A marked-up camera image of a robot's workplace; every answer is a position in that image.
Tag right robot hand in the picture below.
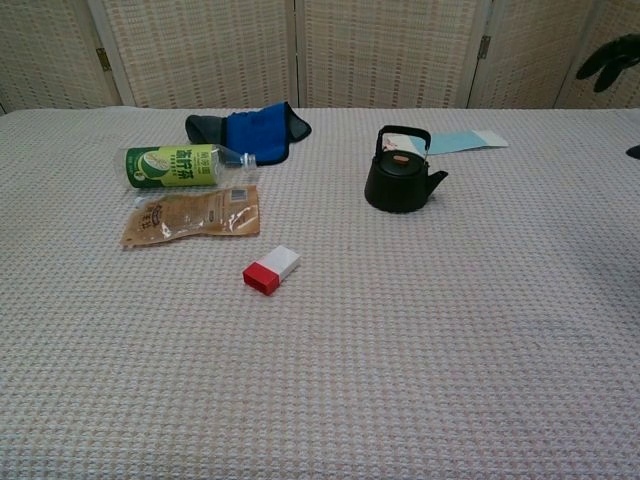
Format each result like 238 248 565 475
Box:
575 33 640 93

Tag black lid with wooden knob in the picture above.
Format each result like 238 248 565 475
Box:
379 153 426 175

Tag black cast iron teapot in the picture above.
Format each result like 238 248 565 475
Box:
363 124 450 215

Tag light blue paper card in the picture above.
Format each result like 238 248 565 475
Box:
384 129 510 157

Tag woven folding screen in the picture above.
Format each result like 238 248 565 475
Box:
0 0 640 115

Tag blue and grey cloth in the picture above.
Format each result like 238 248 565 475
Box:
184 101 313 167

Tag red and white box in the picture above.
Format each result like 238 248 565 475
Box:
242 245 302 297

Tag beige woven tablecloth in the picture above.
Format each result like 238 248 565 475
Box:
0 106 640 480

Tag brown snack pouch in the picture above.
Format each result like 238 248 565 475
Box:
119 184 262 249

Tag green label tea bottle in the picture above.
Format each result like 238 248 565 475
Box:
115 142 259 190

